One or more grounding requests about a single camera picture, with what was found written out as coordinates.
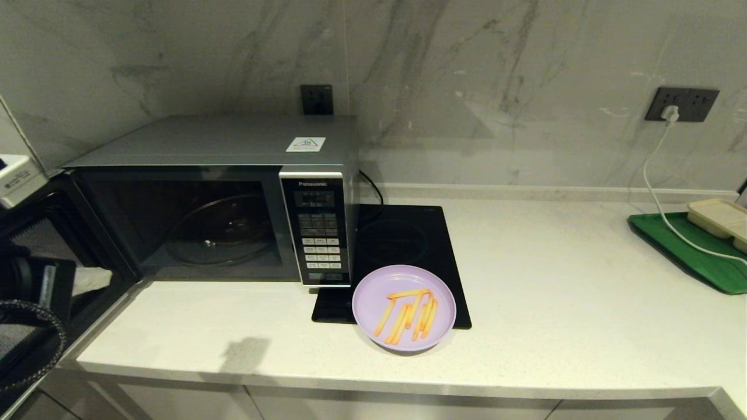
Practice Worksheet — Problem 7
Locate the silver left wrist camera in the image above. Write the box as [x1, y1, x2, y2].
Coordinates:
[0, 155, 48, 209]

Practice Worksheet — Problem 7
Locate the beige food container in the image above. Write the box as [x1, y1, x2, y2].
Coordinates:
[687, 199, 747, 253]

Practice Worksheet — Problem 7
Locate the black induction cooktop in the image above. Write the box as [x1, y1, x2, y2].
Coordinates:
[311, 204, 472, 330]

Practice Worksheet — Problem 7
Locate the white power cable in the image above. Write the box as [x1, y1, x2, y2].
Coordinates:
[642, 117, 747, 261]

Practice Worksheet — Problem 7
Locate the braided black cable sleeve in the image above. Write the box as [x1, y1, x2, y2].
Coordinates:
[0, 299, 66, 393]

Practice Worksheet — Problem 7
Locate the white triangle warning sticker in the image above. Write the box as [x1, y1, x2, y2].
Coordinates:
[285, 137, 326, 153]

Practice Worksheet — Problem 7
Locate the purple round plate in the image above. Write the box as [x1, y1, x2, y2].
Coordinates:
[352, 265, 457, 352]

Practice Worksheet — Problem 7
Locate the green plastic tray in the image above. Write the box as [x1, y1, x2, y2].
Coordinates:
[627, 211, 747, 294]

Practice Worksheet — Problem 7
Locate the grey cabinet door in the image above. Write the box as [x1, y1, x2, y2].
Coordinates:
[546, 398, 715, 420]
[245, 385, 564, 420]

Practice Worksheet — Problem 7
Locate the black wall socket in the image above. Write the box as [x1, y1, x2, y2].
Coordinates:
[301, 85, 334, 116]
[682, 88, 720, 123]
[644, 87, 686, 122]

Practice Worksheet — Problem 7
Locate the silver Panasonic microwave oven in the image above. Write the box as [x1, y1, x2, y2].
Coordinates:
[63, 115, 360, 288]

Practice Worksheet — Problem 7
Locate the black cable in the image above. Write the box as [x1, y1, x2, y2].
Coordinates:
[358, 169, 385, 221]

